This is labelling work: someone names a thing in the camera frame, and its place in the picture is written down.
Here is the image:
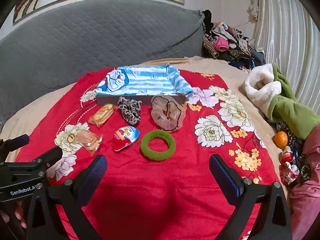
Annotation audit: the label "yellow rice cracker pack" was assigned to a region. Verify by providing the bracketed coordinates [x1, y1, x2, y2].
[75, 129, 103, 156]

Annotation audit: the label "orange biscuit pack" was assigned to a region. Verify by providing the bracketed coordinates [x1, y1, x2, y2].
[88, 103, 114, 127]

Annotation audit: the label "red blue egg toy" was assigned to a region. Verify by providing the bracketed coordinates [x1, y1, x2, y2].
[112, 126, 140, 152]

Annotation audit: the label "leopard print scrunchie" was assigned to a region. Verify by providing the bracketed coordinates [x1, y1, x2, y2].
[118, 96, 142, 126]

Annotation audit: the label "green fuzzy hair ring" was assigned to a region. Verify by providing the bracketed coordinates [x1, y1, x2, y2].
[139, 129, 177, 162]

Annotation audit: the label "beige sheer scrunchie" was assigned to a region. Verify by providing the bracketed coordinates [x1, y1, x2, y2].
[151, 95, 186, 133]

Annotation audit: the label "person's left hand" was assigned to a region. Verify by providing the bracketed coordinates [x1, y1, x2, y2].
[1, 200, 27, 229]

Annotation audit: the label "pink garment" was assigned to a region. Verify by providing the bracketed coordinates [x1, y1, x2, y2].
[290, 125, 319, 239]

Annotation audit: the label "red white candy wrappers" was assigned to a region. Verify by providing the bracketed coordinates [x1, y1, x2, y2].
[279, 146, 299, 186]

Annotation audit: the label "orange fruit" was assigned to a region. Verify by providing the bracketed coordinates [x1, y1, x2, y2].
[273, 131, 288, 148]

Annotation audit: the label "red floral blanket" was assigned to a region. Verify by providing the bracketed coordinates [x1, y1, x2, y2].
[17, 70, 278, 239]

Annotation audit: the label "grey quilted headboard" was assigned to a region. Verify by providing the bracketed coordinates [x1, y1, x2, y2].
[1, 0, 203, 124]

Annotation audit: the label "white green fleece blanket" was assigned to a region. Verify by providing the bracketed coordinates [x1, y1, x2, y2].
[243, 63, 319, 140]

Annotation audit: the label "blue striped cartoon cloth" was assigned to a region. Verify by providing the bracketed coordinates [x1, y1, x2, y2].
[95, 64, 193, 96]

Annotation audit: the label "pile of clothes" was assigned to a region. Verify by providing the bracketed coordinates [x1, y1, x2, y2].
[202, 10, 265, 72]

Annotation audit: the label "white satin curtain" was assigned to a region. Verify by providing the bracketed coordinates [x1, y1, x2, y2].
[253, 0, 319, 113]

